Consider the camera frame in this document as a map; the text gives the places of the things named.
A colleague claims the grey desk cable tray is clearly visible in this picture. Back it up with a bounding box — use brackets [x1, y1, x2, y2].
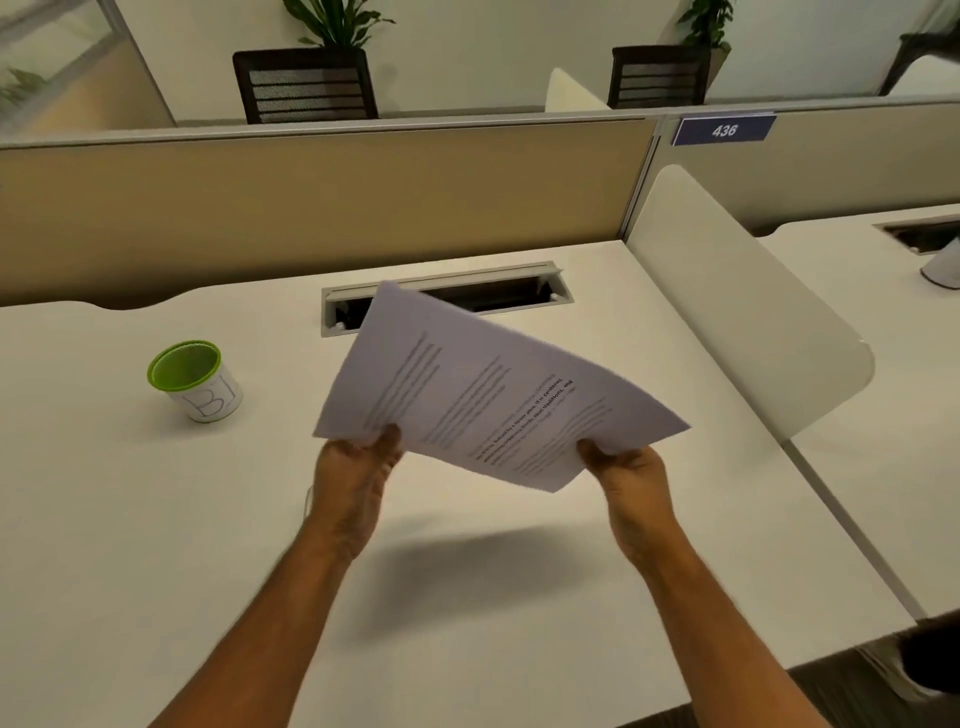
[873, 214, 960, 257]

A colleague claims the person's right forearm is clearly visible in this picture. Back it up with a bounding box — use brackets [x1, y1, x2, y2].
[637, 536, 830, 728]

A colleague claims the white object on desk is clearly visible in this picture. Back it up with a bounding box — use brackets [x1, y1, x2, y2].
[920, 237, 960, 291]

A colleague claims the black mesh office chair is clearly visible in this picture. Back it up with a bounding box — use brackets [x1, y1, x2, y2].
[606, 45, 712, 111]
[232, 48, 380, 126]

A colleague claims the blue desk number sign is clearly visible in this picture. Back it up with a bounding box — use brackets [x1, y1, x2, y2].
[672, 114, 778, 147]

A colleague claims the beige cubicle partition panel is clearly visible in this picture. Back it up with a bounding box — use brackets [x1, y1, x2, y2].
[645, 101, 960, 235]
[0, 116, 661, 310]

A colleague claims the green potted plant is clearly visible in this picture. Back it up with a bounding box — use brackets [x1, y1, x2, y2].
[282, 0, 396, 51]
[677, 0, 736, 54]

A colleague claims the person's left hand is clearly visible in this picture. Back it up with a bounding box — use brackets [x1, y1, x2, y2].
[306, 424, 407, 565]

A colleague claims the person's right hand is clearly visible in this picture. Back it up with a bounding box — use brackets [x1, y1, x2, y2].
[576, 438, 687, 575]

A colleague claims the green rimmed white cup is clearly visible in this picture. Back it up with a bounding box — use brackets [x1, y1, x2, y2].
[147, 340, 244, 425]

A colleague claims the person's left forearm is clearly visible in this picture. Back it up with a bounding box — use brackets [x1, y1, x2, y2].
[148, 521, 361, 728]

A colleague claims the printed white paper sheet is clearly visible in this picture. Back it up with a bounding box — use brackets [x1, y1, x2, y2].
[312, 281, 692, 495]

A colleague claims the white curved desk divider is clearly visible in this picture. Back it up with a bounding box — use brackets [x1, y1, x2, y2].
[626, 164, 876, 444]
[544, 67, 612, 114]

